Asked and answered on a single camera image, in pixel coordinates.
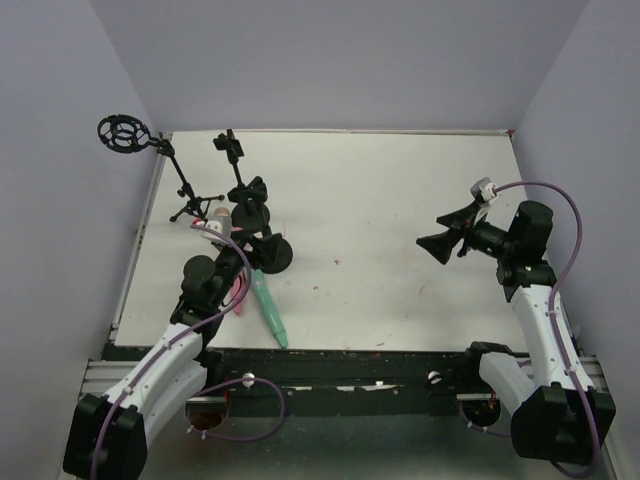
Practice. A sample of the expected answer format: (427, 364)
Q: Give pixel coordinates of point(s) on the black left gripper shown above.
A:
(251, 245)

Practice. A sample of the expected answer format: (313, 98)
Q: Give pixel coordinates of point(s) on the beige toy microphone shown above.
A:
(222, 214)

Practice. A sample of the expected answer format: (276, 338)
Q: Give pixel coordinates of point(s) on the pink toy microphone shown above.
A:
(237, 296)

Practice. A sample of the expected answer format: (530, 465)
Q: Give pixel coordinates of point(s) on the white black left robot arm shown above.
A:
(111, 434)

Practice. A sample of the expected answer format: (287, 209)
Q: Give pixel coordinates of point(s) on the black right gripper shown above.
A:
(463, 236)

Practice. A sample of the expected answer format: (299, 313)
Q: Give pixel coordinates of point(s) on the black round-base clamp stand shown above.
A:
(240, 175)

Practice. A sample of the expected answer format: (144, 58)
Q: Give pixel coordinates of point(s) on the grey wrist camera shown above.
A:
(484, 193)
(216, 230)

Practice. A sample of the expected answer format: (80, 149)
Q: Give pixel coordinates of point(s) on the mint green toy microphone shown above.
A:
(268, 308)

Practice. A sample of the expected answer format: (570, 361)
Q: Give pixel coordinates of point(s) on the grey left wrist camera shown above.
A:
(216, 230)

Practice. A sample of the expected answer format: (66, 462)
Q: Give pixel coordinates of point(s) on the aluminium extrusion rail frame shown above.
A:
(352, 205)

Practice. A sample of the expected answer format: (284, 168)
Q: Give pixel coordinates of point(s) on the black robot base mounting bar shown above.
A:
(329, 383)

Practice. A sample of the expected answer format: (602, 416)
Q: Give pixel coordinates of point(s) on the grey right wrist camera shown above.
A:
(484, 193)

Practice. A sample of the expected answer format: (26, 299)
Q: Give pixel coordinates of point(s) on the black round-base clip mic stand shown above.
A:
(272, 252)

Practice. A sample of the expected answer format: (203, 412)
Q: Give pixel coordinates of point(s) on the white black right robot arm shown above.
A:
(557, 414)

